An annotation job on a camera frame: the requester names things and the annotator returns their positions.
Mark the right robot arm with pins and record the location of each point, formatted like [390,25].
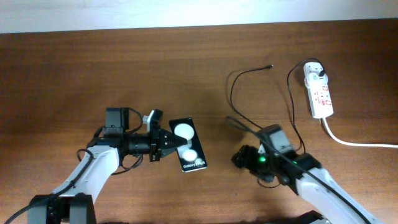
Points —
[276,159]

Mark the black smartphone with lit screen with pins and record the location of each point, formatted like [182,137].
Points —
[191,156]

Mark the white USB charger plug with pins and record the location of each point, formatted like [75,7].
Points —
[315,75]

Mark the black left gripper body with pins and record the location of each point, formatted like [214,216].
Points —
[154,144]

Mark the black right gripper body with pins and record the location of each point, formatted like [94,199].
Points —
[257,163]

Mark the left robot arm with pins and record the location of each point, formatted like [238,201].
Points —
[73,201]

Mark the white power strip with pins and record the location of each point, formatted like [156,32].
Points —
[320,101]

